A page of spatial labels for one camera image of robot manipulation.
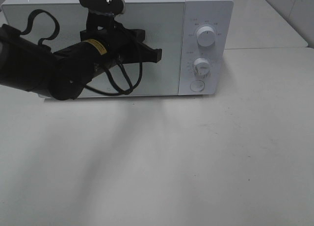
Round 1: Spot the upper white power knob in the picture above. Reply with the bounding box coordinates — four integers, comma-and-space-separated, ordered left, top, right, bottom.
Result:
196, 25, 216, 47

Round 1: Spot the round white door-release button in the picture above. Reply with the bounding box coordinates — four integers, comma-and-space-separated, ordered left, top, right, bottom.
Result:
190, 80, 205, 92

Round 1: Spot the lower white timer knob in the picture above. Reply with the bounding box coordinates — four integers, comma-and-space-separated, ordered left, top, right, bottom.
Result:
193, 58, 210, 76

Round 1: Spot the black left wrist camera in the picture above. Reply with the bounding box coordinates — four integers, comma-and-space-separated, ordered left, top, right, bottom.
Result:
79, 0, 125, 32

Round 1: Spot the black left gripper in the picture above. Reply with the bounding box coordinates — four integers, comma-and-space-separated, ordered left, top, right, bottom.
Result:
79, 27, 162, 67

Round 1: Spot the white microwave door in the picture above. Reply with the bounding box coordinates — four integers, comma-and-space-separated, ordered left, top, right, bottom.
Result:
3, 2, 184, 96

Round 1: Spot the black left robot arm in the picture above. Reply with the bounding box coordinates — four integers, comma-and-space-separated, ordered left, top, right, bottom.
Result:
0, 24, 162, 100

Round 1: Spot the white microwave oven body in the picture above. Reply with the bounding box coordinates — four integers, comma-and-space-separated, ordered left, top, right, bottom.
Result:
1, 0, 234, 96

